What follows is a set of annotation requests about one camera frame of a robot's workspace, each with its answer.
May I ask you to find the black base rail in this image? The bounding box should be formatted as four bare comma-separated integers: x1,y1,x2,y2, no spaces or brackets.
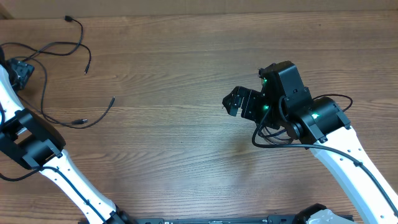
106,215,295,224

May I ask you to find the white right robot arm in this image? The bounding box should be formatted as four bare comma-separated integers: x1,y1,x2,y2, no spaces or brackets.
222,61,397,223

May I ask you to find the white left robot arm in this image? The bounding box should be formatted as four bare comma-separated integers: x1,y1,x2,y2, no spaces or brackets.
1,56,135,223

